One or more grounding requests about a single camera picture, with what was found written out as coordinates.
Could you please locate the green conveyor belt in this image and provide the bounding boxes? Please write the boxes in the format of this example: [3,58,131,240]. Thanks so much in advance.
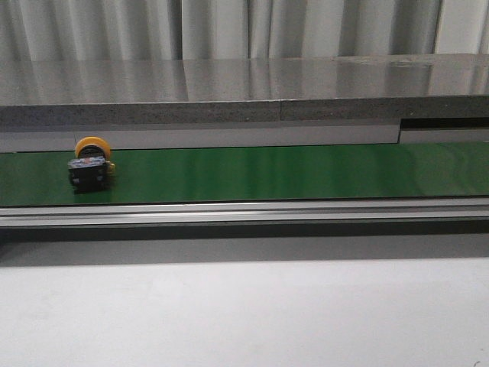
[1,142,488,206]

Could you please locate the aluminium conveyor frame rail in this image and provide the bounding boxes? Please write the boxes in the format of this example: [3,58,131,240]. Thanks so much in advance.
[1,197,488,229]

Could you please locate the yellow push button switch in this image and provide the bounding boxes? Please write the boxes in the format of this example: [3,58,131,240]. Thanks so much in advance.
[67,136,115,193]

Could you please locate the grey metal base panel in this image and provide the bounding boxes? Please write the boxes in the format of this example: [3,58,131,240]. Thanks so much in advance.
[1,117,488,153]

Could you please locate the dark granite slab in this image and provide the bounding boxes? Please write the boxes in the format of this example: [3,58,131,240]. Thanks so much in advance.
[1,54,488,131]

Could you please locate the white pleated curtain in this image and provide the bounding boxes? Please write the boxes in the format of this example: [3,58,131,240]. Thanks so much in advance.
[1,1,488,61]

